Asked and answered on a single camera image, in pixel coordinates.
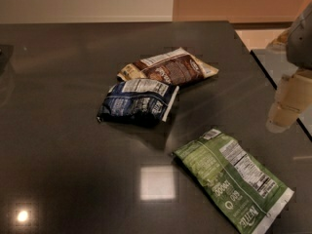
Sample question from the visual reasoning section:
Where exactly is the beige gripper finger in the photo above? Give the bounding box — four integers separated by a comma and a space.
266, 69, 312, 134

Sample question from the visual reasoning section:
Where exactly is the blue chip bag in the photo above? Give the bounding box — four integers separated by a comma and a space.
97, 78, 179, 126

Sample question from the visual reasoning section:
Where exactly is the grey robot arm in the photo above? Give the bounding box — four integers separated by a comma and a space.
266, 3, 312, 133

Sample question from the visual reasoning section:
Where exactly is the green jalapeno chip bag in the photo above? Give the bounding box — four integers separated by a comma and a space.
174, 129, 293, 234

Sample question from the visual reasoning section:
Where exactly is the brown chip bag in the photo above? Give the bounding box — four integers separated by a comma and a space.
117, 48, 218, 86

